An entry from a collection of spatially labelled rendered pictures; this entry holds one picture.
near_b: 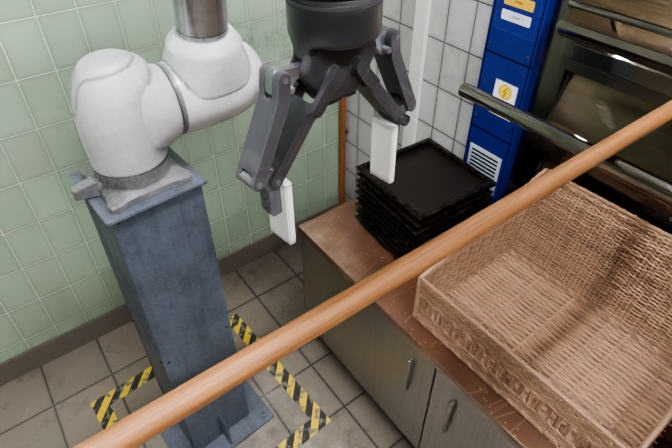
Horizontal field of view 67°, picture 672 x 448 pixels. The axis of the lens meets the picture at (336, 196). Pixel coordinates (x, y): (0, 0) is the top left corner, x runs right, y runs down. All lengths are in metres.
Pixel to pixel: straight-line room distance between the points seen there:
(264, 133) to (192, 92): 0.68
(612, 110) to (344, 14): 1.09
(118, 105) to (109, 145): 0.09
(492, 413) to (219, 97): 0.90
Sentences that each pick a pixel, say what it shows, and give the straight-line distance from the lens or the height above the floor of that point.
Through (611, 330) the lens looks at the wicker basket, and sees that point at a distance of 1.51.
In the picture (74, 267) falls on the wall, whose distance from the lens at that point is 1.99.
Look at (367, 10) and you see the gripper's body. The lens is 0.39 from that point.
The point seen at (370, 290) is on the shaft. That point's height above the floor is 1.20.
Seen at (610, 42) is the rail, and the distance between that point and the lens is 1.23.
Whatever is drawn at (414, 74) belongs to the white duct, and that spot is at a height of 0.91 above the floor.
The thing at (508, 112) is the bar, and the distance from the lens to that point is 1.06.
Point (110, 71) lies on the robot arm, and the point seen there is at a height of 1.27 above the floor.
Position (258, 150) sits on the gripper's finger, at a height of 1.44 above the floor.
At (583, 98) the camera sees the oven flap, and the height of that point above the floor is 1.05.
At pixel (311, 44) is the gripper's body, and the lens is 0.40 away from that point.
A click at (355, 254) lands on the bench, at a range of 1.52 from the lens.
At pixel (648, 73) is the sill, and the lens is 1.33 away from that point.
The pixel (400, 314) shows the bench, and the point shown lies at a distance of 1.39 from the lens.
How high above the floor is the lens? 1.67
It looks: 39 degrees down
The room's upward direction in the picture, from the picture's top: straight up
